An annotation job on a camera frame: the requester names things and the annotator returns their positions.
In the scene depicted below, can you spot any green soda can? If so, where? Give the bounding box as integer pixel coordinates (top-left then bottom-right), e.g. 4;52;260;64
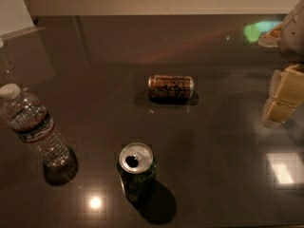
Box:
117;142;157;203

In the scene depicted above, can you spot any brown soda can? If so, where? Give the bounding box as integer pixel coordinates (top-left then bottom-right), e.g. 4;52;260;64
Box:
148;75;194;99

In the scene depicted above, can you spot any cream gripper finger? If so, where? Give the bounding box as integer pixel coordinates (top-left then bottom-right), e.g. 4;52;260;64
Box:
261;64;304;127

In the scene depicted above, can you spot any clear plastic water bottle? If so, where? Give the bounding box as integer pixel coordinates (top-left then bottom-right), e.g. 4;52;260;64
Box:
0;84;78;185

